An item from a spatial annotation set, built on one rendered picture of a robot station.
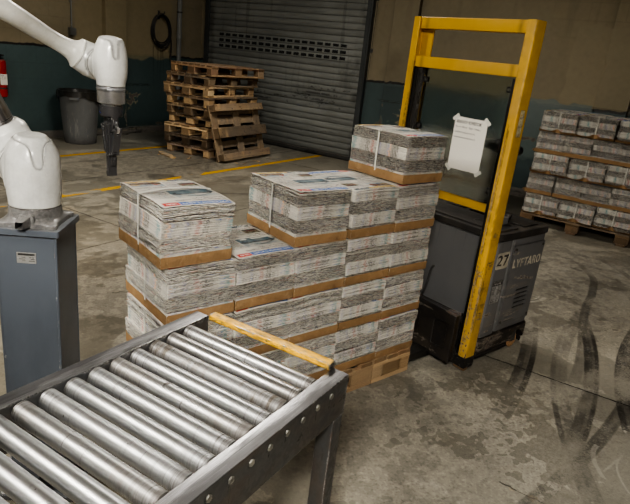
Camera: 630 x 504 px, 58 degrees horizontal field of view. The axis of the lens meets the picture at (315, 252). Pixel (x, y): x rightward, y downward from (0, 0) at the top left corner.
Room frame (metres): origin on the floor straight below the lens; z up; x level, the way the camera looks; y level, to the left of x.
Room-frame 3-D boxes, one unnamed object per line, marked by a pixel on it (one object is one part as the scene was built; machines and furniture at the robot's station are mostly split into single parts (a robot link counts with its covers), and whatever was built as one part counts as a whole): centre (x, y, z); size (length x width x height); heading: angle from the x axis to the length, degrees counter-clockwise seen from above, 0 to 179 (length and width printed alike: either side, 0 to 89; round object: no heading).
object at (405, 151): (2.86, -0.35, 0.65); 0.39 x 0.30 x 1.29; 41
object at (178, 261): (1.98, 0.47, 0.86); 0.29 x 0.16 x 0.04; 131
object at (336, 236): (2.46, 0.10, 0.86); 0.38 x 0.29 x 0.04; 40
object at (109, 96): (1.92, 0.72, 1.39); 0.09 x 0.09 x 0.06
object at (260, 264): (2.38, 0.20, 0.42); 1.17 x 0.39 x 0.83; 131
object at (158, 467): (1.01, 0.39, 0.77); 0.47 x 0.05 x 0.05; 59
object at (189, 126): (8.99, 1.79, 0.65); 1.33 x 0.94 x 1.30; 153
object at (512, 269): (3.39, -0.95, 0.40); 0.69 x 0.55 x 0.80; 41
